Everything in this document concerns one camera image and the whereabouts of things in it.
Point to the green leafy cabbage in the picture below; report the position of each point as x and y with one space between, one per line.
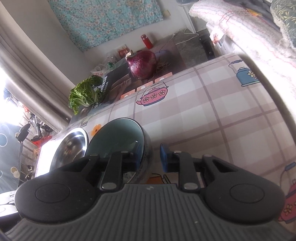
86 93

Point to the blue patterned hanging sheet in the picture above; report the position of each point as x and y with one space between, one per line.
10 158

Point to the purple red cabbage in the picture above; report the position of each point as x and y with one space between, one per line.
142 64

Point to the teal ceramic bowl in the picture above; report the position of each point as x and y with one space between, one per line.
127 136

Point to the wide steel bowl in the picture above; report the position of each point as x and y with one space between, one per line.
72 148

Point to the beige curtain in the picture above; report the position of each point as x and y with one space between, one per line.
34 79

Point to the white folded blanket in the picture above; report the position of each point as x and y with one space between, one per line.
261 41

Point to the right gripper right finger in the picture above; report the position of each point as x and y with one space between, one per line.
182 163

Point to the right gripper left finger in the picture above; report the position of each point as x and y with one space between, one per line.
119 163

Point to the red bottle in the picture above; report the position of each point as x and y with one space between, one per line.
147 41

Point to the teal floral wall cloth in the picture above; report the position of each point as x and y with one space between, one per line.
91 23

